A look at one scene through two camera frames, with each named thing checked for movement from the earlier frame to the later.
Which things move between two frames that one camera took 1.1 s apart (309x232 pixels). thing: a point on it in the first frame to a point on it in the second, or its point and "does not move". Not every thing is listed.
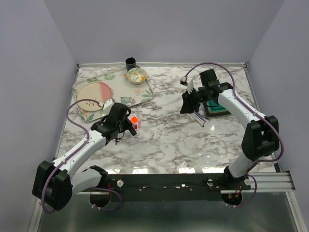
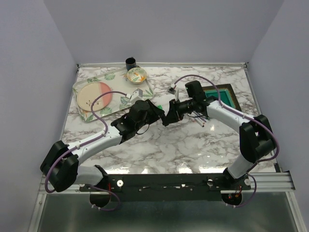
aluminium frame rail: (272, 181) does not move
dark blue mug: (130, 63) does not move
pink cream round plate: (98, 91) does not move
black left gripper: (125, 127) to (156, 113)
